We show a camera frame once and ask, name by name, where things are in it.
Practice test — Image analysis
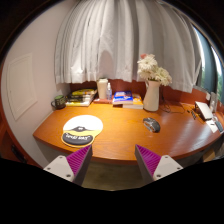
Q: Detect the flat reddish-brown book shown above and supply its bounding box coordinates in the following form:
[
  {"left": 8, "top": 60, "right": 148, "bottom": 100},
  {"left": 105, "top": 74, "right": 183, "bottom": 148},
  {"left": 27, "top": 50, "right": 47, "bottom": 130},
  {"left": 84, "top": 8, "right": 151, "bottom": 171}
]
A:
[{"left": 93, "top": 98, "right": 112, "bottom": 104}]

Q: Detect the white wall panel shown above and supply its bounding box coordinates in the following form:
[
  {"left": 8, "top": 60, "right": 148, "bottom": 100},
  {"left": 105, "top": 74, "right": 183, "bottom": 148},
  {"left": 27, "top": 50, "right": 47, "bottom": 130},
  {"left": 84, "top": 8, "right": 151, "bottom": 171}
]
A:
[{"left": 6, "top": 54, "right": 37, "bottom": 120}]

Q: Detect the orange white book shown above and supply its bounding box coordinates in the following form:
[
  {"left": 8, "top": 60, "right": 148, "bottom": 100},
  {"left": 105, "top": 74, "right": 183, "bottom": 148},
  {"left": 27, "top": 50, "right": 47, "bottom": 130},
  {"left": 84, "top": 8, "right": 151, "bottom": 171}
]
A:
[{"left": 123, "top": 93, "right": 143, "bottom": 109}]

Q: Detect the black cable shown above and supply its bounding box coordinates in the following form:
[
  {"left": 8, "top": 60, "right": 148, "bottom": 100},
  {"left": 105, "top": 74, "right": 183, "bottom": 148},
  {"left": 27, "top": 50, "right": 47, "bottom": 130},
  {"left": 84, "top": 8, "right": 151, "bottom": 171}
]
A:
[{"left": 159, "top": 87, "right": 198, "bottom": 116}]

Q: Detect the white paper sheet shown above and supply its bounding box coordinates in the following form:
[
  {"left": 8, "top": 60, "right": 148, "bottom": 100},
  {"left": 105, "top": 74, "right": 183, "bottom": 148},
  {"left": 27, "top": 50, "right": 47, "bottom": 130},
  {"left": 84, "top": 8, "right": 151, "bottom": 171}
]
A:
[{"left": 206, "top": 120, "right": 218, "bottom": 133}]

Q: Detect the blue book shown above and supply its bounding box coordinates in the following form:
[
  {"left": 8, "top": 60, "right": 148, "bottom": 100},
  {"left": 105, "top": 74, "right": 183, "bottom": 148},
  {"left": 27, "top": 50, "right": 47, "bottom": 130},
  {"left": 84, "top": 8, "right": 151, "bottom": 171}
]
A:
[{"left": 112, "top": 91, "right": 133, "bottom": 105}]

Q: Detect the white curtain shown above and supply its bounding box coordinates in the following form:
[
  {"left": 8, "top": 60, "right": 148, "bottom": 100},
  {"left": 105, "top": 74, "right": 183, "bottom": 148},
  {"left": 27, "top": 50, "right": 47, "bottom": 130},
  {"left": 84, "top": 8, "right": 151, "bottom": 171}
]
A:
[{"left": 55, "top": 0, "right": 201, "bottom": 92}]

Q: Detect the stack of yellow books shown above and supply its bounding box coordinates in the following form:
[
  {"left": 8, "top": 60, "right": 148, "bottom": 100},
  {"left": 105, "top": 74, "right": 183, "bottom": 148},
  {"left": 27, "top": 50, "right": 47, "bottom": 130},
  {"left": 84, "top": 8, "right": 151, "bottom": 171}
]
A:
[{"left": 66, "top": 89, "right": 97, "bottom": 107}]

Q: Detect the black computer mouse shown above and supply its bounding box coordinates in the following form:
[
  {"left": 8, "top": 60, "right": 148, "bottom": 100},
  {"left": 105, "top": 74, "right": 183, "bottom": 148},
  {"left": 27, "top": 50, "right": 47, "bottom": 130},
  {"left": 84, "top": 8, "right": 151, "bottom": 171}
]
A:
[{"left": 143, "top": 117, "right": 160, "bottom": 133}]

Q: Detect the white flower bouquet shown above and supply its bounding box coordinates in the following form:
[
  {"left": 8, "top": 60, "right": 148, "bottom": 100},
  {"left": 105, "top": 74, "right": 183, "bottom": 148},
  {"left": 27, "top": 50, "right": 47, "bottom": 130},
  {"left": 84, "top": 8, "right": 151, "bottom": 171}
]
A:
[{"left": 137, "top": 54, "right": 172, "bottom": 86}]

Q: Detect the white cylindrical container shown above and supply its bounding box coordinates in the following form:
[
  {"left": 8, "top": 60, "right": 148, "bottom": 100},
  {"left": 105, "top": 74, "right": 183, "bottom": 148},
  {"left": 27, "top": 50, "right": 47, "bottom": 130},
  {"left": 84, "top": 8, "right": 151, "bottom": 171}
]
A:
[{"left": 97, "top": 78, "right": 108, "bottom": 99}]

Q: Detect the clear sanitizer bottle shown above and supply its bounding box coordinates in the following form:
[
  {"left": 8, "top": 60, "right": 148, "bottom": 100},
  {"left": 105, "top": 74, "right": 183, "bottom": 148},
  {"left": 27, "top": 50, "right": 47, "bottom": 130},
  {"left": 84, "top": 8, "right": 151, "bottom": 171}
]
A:
[{"left": 106, "top": 82, "right": 112, "bottom": 100}]

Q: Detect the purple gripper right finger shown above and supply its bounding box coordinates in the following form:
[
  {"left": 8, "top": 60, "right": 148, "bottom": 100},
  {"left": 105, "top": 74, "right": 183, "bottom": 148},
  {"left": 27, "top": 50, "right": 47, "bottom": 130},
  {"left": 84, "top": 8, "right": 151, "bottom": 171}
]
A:
[{"left": 135, "top": 145, "right": 182, "bottom": 184}]

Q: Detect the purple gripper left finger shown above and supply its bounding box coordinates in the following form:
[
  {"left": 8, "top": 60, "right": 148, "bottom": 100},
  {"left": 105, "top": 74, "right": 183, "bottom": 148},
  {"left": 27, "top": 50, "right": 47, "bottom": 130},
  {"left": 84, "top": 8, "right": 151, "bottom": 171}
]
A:
[{"left": 44, "top": 145, "right": 92, "bottom": 186}]

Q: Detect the window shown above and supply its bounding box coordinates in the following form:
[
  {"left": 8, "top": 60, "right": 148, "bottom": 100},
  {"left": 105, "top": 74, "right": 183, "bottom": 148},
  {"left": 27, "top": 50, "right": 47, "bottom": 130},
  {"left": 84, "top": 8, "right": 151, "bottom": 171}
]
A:
[{"left": 195, "top": 29, "right": 224, "bottom": 104}]

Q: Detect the white ceramic vase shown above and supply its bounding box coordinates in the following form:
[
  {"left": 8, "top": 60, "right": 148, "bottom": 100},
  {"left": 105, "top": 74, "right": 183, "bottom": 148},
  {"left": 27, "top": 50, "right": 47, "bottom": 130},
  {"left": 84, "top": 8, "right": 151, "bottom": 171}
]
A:
[{"left": 143, "top": 81, "right": 160, "bottom": 112}]

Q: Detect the dark green mug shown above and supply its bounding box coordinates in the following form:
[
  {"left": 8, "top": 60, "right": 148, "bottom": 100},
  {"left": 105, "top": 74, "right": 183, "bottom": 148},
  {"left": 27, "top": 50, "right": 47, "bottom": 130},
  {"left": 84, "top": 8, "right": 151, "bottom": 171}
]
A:
[{"left": 51, "top": 95, "right": 66, "bottom": 110}]

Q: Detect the yellow white mouse pad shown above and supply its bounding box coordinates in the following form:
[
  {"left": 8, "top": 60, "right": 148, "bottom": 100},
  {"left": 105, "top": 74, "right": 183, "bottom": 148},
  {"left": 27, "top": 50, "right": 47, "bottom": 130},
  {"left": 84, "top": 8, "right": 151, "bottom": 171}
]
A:
[{"left": 61, "top": 115, "right": 103, "bottom": 148}]

